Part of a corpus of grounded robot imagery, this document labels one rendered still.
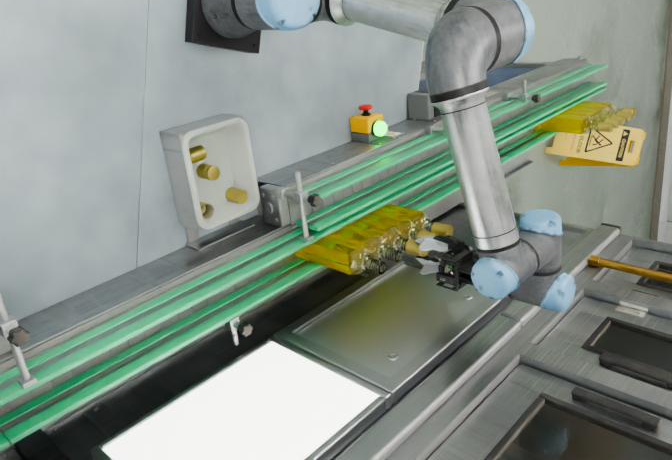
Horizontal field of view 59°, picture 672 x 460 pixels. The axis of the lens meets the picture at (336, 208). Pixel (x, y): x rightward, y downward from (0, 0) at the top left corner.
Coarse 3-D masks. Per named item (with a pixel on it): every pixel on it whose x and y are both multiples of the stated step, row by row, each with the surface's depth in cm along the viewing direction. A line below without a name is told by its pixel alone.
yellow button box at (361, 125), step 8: (352, 120) 172; (360, 120) 170; (368, 120) 168; (352, 128) 173; (360, 128) 171; (368, 128) 169; (352, 136) 174; (360, 136) 172; (368, 136) 170; (376, 136) 172
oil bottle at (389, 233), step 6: (354, 222) 150; (360, 222) 149; (366, 222) 149; (372, 222) 149; (360, 228) 146; (366, 228) 145; (372, 228) 145; (378, 228) 145; (384, 228) 144; (390, 228) 144; (396, 228) 144; (384, 234) 142; (390, 234) 142; (396, 234) 142; (390, 240) 141; (390, 246) 142
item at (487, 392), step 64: (576, 256) 154; (640, 256) 158; (256, 320) 148; (512, 320) 130; (576, 320) 134; (640, 320) 132; (128, 384) 129; (192, 384) 127; (448, 384) 113; (512, 384) 117; (576, 384) 115; (640, 384) 110; (64, 448) 112; (384, 448) 100; (448, 448) 103; (512, 448) 102; (576, 448) 100; (640, 448) 99
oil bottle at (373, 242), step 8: (336, 232) 145; (344, 232) 144; (352, 232) 144; (360, 232) 143; (368, 232) 143; (352, 240) 140; (360, 240) 139; (368, 240) 139; (376, 240) 139; (384, 240) 140; (368, 248) 138; (376, 248) 138; (376, 256) 138
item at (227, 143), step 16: (208, 128) 128; (224, 128) 139; (240, 128) 136; (192, 144) 134; (208, 144) 137; (224, 144) 141; (240, 144) 138; (208, 160) 138; (224, 160) 141; (240, 160) 140; (192, 176) 127; (224, 176) 142; (240, 176) 142; (192, 192) 128; (208, 192) 140; (224, 192) 143; (256, 192) 141; (224, 208) 140; (240, 208) 140; (208, 224) 133
